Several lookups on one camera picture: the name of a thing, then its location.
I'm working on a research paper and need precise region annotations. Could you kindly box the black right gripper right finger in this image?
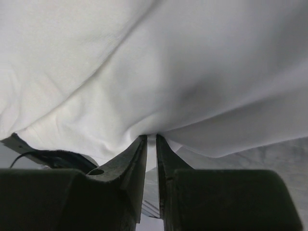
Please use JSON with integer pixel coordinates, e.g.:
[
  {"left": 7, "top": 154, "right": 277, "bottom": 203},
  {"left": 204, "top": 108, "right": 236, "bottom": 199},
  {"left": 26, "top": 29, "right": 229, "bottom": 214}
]
[{"left": 156, "top": 135, "right": 192, "bottom": 231}]

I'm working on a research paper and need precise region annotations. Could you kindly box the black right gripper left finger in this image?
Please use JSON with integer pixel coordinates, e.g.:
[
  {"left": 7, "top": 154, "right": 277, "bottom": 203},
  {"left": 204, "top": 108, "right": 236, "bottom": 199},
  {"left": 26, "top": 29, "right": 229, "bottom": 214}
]
[{"left": 87, "top": 135, "right": 147, "bottom": 223}]

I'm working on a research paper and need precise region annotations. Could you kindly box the white t shirt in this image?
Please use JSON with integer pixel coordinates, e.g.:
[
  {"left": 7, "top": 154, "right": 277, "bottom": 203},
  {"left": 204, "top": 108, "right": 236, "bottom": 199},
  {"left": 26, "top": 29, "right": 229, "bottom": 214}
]
[{"left": 0, "top": 0, "right": 308, "bottom": 163}]

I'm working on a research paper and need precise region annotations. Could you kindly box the aluminium rail frame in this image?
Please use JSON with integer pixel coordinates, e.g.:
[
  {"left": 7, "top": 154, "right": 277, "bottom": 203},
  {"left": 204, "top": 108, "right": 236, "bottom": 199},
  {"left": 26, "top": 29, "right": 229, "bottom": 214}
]
[{"left": 141, "top": 200, "right": 160, "bottom": 219}]

